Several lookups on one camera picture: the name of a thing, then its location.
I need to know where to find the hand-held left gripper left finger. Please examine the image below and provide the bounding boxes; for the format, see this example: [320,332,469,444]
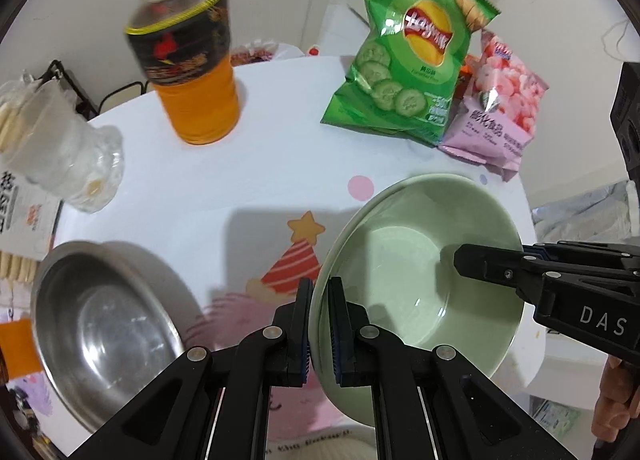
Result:
[65,277,316,460]

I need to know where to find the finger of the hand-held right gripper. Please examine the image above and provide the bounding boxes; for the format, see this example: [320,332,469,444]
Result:
[524,240,640,272]
[454,243,546,297]

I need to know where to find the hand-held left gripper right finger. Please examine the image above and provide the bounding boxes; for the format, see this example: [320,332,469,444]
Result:
[327,277,576,460]

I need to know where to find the large green bowl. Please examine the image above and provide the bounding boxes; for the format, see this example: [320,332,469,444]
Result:
[307,173,526,428]

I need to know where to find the small green bowl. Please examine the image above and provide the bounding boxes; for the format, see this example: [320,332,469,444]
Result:
[327,175,526,376]

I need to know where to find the small steel bowl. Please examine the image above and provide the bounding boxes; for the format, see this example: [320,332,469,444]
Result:
[30,240,203,433]

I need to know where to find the person's right hand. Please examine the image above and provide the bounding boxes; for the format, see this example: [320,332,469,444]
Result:
[591,355,640,446]

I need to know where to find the grey blue cloth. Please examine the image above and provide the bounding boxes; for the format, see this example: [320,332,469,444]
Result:
[530,179,640,246]

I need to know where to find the pale green packet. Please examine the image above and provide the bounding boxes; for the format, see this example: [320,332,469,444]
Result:
[532,397,596,441]

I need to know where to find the pink snack bag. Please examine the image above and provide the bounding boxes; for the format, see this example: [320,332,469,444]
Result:
[437,30,550,183]

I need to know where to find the small orange box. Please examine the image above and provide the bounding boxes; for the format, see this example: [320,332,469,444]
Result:
[460,54,483,91]

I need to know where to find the green chip bag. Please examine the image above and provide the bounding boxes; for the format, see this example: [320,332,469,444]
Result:
[320,0,502,146]

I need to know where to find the red white plastic bag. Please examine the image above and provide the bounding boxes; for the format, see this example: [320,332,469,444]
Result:
[230,38,306,66]

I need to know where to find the clear plastic cup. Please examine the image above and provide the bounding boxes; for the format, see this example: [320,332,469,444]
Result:
[0,69,125,213]

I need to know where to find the black rack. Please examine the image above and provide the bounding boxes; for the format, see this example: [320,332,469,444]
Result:
[32,59,156,121]

